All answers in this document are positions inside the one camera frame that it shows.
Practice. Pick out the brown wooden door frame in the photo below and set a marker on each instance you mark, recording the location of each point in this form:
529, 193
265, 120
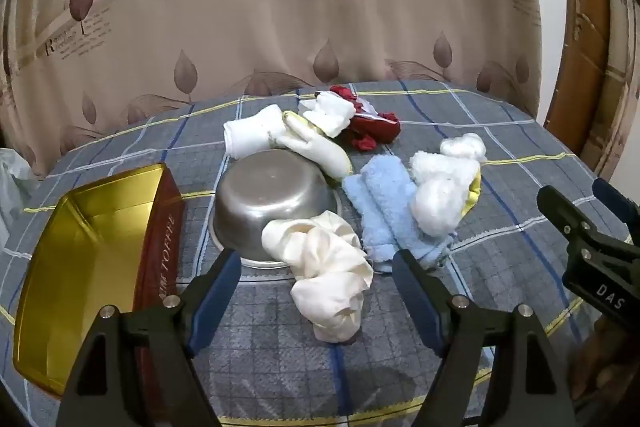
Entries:
580, 32

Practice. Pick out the white fluffy yellow-trimmed sock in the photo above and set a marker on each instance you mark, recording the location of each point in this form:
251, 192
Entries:
440, 202

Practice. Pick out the cream sock with yellow cuff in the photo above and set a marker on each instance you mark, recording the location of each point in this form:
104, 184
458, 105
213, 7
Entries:
320, 152

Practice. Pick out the gold tin box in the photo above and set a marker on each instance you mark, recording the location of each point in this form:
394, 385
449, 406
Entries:
85, 257

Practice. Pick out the person's right hand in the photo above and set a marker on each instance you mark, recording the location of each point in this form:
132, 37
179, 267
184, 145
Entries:
607, 357

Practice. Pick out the white fluffy sock ball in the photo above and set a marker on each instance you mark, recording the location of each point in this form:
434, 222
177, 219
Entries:
465, 147

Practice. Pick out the grey plaid bed sheet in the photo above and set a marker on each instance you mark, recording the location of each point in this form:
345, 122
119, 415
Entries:
150, 142

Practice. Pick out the light blue fluffy cloth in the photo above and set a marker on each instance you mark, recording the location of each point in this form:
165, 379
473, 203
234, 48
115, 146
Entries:
385, 202

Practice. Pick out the stainless steel bowl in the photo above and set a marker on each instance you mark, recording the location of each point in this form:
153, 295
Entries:
270, 192

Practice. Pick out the cream satin cloth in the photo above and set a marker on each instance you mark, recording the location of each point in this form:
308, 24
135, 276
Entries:
330, 267

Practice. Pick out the beige leaf print curtain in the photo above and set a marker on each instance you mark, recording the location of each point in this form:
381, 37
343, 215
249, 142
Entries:
250, 32

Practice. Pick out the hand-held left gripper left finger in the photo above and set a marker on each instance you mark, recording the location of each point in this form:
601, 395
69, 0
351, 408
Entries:
220, 292

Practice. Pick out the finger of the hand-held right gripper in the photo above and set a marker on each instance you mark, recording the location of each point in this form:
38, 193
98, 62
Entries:
617, 204
565, 214

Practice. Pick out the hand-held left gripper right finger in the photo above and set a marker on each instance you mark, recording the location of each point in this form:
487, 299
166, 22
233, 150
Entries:
415, 297

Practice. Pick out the white ribbed sock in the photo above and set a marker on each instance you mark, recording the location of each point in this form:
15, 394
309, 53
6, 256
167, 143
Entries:
330, 112

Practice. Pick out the translucent plastic sheet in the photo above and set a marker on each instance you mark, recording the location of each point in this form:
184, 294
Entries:
12, 187

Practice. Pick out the red ruffled white sock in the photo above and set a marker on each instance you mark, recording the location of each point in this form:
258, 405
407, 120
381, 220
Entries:
375, 129

